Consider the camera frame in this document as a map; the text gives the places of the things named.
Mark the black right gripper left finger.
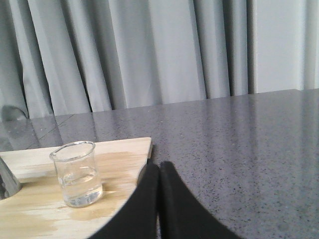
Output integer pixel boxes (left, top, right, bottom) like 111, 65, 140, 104
90, 163, 160, 239

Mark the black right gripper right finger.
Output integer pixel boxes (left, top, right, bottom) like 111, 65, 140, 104
159, 161, 239, 239

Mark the clear glass beaker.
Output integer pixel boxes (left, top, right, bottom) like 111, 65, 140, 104
49, 141, 103, 208

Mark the steel double jigger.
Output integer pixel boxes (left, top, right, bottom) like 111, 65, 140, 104
0, 158, 22, 200

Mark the wooden cutting board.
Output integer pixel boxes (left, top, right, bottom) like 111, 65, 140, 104
0, 137, 153, 239

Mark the grey curtain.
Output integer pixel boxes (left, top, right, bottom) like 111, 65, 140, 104
0, 0, 319, 122

